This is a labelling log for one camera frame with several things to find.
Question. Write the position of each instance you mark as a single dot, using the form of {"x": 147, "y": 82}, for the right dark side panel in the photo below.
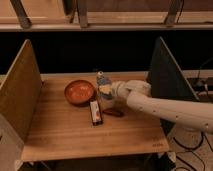
{"x": 165, "y": 76}

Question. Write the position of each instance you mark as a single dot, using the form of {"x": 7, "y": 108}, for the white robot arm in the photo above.
{"x": 136, "y": 93}

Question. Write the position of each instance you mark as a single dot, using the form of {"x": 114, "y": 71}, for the left wooden side panel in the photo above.
{"x": 19, "y": 91}

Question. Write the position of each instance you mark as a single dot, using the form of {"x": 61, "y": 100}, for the wooden back shelf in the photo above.
{"x": 105, "y": 15}

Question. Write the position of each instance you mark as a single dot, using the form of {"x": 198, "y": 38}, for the small glass bottle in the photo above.
{"x": 100, "y": 77}

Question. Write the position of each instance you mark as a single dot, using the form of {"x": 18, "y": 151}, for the orange ceramic bowl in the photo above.
{"x": 79, "y": 92}

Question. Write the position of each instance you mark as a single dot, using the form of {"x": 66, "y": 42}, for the white blue sponge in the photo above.
{"x": 106, "y": 81}

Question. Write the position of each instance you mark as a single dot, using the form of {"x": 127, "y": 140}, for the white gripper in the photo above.
{"x": 107, "y": 89}

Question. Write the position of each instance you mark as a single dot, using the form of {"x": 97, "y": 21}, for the white red snack box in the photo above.
{"x": 95, "y": 113}

